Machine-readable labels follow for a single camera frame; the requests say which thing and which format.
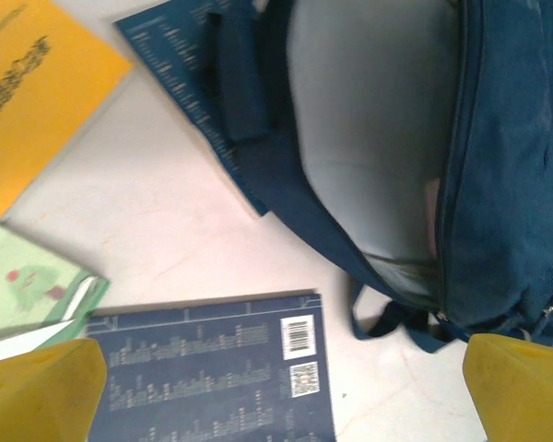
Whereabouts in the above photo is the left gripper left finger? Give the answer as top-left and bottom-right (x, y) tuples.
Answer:
(0, 338), (108, 442)

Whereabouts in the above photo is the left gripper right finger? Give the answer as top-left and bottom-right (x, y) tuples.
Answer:
(462, 333), (553, 442)

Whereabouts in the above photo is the green packet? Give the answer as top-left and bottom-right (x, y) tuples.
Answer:
(0, 214), (112, 369)

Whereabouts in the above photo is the dark navy book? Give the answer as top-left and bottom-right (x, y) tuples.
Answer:
(86, 288), (337, 442)

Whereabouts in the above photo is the navy blue backpack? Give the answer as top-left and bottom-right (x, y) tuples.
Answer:
(202, 0), (553, 355)

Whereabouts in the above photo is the yellow book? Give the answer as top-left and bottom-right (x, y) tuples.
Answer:
(0, 0), (135, 221)

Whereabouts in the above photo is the small blue book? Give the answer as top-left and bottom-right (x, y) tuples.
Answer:
(113, 0), (271, 217)

